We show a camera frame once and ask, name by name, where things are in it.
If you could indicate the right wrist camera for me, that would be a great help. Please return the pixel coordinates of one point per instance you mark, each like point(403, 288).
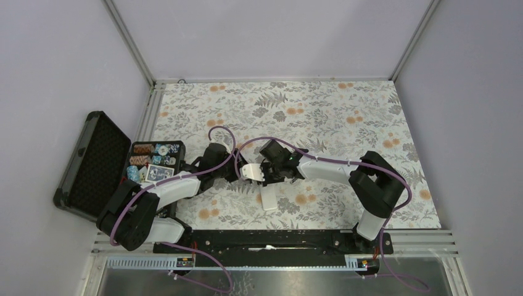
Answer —
point(252, 171)

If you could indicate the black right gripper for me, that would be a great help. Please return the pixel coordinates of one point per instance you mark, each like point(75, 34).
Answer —
point(264, 168)

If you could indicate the black poker chip case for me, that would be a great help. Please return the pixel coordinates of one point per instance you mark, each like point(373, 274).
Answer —
point(100, 161)

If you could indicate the floral table mat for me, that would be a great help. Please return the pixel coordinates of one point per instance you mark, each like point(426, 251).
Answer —
point(278, 124)

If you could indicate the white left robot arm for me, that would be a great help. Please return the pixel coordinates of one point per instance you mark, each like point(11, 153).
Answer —
point(130, 218)

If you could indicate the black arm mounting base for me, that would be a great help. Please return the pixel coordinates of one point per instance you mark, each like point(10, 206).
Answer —
point(280, 248)

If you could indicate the white remote control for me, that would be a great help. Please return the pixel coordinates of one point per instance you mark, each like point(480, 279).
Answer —
point(268, 197)

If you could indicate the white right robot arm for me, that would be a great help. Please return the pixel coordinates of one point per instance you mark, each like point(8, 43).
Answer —
point(376, 184)

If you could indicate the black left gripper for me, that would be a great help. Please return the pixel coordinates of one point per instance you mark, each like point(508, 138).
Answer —
point(234, 176)

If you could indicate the playing card deck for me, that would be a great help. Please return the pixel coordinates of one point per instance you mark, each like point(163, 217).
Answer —
point(157, 173)

